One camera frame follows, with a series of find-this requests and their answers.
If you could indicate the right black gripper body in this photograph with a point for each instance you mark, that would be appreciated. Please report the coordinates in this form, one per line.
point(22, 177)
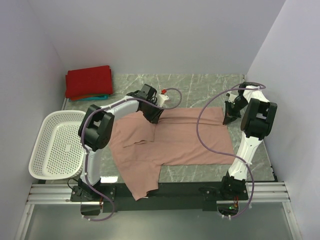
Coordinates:
point(233, 108)

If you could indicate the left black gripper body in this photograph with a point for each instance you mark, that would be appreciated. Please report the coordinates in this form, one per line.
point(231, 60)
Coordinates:
point(152, 112)

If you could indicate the pink t-shirt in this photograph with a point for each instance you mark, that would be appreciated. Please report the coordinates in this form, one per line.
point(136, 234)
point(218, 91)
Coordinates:
point(182, 136)

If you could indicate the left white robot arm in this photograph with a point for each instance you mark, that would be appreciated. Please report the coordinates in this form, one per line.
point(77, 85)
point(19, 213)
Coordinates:
point(97, 125)

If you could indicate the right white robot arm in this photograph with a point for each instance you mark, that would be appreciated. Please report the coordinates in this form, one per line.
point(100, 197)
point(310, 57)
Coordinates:
point(257, 116)

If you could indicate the folded teal t-shirt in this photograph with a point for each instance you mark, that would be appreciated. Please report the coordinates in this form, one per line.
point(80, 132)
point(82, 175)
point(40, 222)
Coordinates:
point(95, 98)

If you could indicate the folded red t-shirt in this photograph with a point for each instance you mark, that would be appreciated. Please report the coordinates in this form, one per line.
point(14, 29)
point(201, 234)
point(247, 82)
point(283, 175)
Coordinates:
point(89, 81)

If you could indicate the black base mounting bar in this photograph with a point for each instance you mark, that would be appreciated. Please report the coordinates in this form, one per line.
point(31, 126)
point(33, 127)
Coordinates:
point(168, 196)

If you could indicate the white perforated laundry basket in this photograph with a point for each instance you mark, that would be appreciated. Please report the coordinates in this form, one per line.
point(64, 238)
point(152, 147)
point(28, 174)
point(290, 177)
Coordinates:
point(58, 152)

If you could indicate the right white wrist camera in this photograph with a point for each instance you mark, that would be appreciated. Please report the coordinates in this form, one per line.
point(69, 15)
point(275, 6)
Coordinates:
point(228, 96)

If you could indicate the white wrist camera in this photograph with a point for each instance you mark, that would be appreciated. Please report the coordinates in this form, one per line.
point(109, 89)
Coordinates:
point(162, 98)
point(228, 96)

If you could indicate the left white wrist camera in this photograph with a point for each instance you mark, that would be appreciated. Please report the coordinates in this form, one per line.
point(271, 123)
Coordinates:
point(162, 98)

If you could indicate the aluminium frame rail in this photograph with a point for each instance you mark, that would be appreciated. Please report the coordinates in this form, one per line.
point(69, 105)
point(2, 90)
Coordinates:
point(59, 194)

